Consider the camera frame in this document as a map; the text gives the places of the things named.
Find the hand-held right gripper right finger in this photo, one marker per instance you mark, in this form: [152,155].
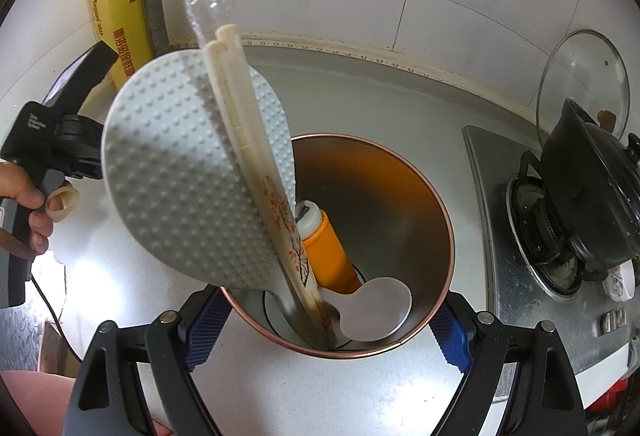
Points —
[450,336]

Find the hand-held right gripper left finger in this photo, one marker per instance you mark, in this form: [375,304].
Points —
[205,333]

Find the white plastic spoon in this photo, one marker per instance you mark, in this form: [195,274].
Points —
[375,311]

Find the grey dotted rice paddle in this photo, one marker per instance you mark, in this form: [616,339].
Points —
[165,166]

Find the steel utensil holder cup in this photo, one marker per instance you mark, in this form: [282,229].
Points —
[400,196]

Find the chopsticks pair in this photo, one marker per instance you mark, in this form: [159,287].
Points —
[235,81]

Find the person's left hand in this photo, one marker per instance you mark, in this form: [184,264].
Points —
[25,188]

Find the steel gas stove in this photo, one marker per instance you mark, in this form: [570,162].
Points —
[490,241]

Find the black burner grate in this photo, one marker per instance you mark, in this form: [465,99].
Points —
[525,216]

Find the stove control knob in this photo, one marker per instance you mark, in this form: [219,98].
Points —
[612,321]

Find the red plastic item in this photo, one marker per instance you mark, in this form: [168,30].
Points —
[610,396]

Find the small white printed container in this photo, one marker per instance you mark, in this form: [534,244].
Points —
[620,281]

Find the pink clothing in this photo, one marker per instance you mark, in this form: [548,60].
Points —
[35,401]

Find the patterned silver sheet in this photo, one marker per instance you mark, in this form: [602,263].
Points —
[20,336]

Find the black cooking pot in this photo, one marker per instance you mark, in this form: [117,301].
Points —
[585,181]

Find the beige patterned sealing strip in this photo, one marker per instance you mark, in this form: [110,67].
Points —
[375,56]

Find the glass pot lid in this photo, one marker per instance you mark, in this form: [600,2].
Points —
[580,66]

